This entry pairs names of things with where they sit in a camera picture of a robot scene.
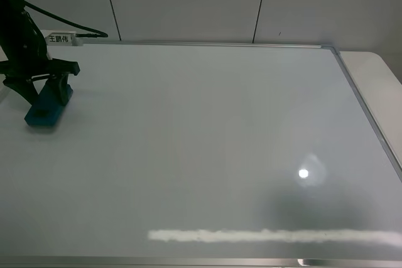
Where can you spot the teal whiteboard eraser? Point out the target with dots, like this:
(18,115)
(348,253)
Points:
(46,111)

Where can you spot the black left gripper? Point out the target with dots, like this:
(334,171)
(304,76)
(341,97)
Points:
(27,56)

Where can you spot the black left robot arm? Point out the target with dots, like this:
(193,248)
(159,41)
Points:
(13,13)

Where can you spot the white whiteboard with aluminium frame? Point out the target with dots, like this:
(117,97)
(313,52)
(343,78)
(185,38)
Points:
(199,155)

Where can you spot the white labelled wrist camera box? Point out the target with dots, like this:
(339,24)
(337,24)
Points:
(61,38)

